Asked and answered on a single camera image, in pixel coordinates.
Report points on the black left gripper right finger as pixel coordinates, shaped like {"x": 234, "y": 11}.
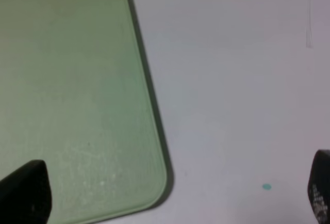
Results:
{"x": 318, "y": 186}

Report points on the light green plastic tray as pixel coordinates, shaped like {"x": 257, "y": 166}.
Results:
{"x": 75, "y": 94}

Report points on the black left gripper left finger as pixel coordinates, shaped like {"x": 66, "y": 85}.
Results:
{"x": 26, "y": 195}

